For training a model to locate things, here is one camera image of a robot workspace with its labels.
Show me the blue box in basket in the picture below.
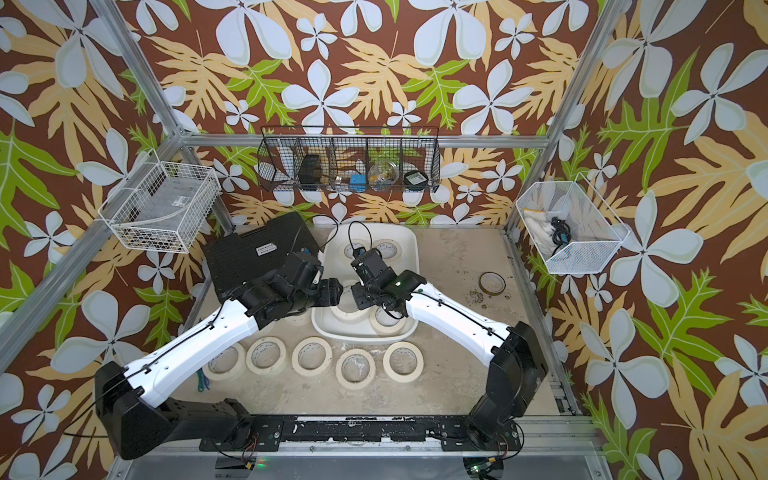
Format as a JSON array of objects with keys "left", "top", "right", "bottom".
[{"left": 349, "top": 174, "right": 367, "bottom": 193}]

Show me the black box in basket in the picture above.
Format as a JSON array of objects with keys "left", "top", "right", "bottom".
[{"left": 298, "top": 154, "right": 323, "bottom": 190}]

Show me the black wire basket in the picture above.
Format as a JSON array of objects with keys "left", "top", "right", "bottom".
[{"left": 255, "top": 126, "right": 441, "bottom": 193}]

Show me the masking tape roll four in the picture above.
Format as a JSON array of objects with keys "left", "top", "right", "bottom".
[{"left": 245, "top": 336, "right": 287, "bottom": 377}]

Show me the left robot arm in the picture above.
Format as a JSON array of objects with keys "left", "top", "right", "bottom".
[{"left": 94, "top": 251, "right": 343, "bottom": 460}]

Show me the masking tape roll three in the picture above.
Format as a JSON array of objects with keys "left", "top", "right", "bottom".
[{"left": 203, "top": 343, "right": 246, "bottom": 382}]

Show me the white mesh basket right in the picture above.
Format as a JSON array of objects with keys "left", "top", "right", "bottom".
[{"left": 515, "top": 175, "right": 630, "bottom": 276}]

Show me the masking tape roll nine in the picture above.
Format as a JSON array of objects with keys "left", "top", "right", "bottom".
[{"left": 335, "top": 349, "right": 376, "bottom": 391}]

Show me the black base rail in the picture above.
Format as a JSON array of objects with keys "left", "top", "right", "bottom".
[{"left": 200, "top": 415, "right": 523, "bottom": 454}]

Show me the white plastic storage box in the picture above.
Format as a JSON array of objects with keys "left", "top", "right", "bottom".
[{"left": 311, "top": 223, "right": 420, "bottom": 345}]

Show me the masking tape roll five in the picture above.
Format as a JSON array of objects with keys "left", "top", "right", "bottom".
[{"left": 343, "top": 241, "right": 364, "bottom": 259}]

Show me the white wire basket left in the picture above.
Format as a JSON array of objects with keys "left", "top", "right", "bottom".
[{"left": 99, "top": 161, "right": 221, "bottom": 254}]

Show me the masking tape roll six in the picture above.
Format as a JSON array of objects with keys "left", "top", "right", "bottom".
[{"left": 374, "top": 239, "right": 402, "bottom": 261}]

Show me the black plastic tool case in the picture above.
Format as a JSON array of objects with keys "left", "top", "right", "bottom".
[{"left": 204, "top": 212, "right": 320, "bottom": 301}]

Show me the masking tape roll two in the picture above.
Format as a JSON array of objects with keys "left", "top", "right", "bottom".
[{"left": 286, "top": 312, "right": 311, "bottom": 327}]

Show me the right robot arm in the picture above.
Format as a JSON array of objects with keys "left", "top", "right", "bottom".
[{"left": 351, "top": 247, "right": 548, "bottom": 450}]

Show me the masking tape roll eleven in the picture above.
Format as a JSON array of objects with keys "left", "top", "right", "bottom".
[{"left": 369, "top": 307, "right": 411, "bottom": 337}]

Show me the masking tape roll ten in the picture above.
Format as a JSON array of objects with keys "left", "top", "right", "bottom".
[{"left": 330, "top": 306, "right": 367, "bottom": 324}]

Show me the masking tape roll twelve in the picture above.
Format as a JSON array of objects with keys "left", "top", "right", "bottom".
[{"left": 383, "top": 342, "right": 425, "bottom": 384}]

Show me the masking tape roll seven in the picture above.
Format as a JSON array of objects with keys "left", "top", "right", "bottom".
[{"left": 291, "top": 337, "right": 333, "bottom": 378}]

